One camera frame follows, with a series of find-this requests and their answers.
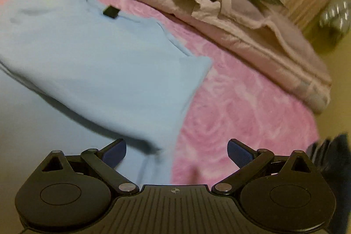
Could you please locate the pink floral blanket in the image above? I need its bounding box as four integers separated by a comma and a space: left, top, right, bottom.
0, 0, 322, 188

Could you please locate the light blue t-shirt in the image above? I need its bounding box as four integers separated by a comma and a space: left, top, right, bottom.
0, 0, 214, 188

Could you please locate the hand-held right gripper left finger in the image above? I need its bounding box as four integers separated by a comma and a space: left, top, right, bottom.
41, 138, 140, 195

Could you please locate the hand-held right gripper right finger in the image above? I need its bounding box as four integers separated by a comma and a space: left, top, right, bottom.
212, 138, 312, 195

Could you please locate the stack of dark folded clothes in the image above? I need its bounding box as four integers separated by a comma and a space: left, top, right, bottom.
304, 134, 351, 234

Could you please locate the shiny grey object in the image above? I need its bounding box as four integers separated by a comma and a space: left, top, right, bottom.
318, 0, 351, 40

